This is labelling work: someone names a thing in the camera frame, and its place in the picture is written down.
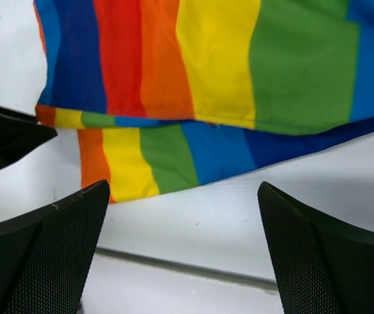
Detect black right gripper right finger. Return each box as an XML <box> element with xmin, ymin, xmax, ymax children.
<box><xmin>258</xmin><ymin>182</ymin><xmax>374</xmax><ymax>314</ymax></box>

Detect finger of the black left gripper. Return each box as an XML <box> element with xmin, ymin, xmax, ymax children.
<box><xmin>0</xmin><ymin>107</ymin><xmax>57</xmax><ymax>169</ymax></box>

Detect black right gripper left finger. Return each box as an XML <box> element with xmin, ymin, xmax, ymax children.
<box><xmin>0</xmin><ymin>180</ymin><xmax>110</xmax><ymax>313</ymax></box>

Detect rainbow striped shorts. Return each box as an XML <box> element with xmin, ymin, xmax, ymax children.
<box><xmin>33</xmin><ymin>0</ymin><xmax>374</xmax><ymax>203</ymax></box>

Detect aluminium table edge rail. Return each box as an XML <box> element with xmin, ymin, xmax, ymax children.
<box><xmin>95</xmin><ymin>247</ymin><xmax>279</xmax><ymax>291</ymax></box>

